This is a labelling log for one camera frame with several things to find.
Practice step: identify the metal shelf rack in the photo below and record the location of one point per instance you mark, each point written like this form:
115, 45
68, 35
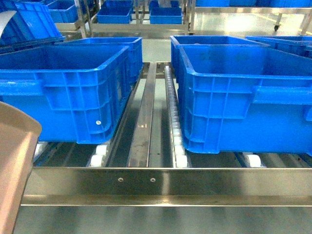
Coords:
194, 179

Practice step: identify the blue bin front right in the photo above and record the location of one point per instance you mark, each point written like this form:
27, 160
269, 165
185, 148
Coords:
245, 99

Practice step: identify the beige plastic dustpan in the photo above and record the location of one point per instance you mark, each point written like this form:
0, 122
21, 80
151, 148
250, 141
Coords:
19, 135

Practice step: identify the blue bin front left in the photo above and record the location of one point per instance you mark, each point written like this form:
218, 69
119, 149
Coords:
76, 92

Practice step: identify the tilted blue bin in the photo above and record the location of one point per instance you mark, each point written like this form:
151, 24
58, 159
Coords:
32, 21

